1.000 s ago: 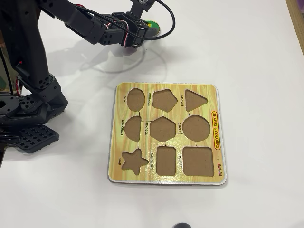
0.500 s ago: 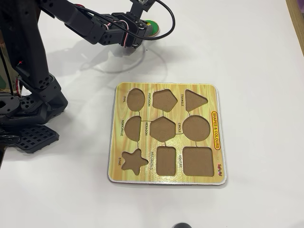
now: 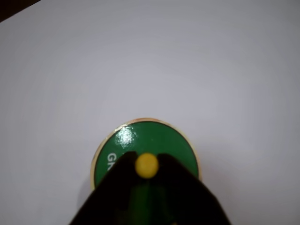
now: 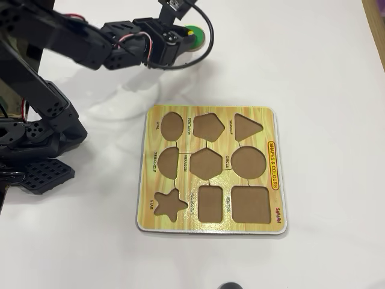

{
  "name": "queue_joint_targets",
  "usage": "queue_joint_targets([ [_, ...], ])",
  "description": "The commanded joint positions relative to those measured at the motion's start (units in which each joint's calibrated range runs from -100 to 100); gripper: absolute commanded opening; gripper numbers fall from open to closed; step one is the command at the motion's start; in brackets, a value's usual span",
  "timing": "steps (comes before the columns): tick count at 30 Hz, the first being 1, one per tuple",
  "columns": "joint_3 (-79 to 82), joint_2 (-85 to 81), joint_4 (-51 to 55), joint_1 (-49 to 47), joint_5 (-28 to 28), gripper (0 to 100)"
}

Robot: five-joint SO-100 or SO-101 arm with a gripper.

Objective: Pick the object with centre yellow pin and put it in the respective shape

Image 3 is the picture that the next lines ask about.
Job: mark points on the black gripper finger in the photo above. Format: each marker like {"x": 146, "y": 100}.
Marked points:
{"x": 110, "y": 197}
{"x": 194, "y": 201}

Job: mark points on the green round puzzle piece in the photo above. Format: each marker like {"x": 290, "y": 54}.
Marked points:
{"x": 159, "y": 136}

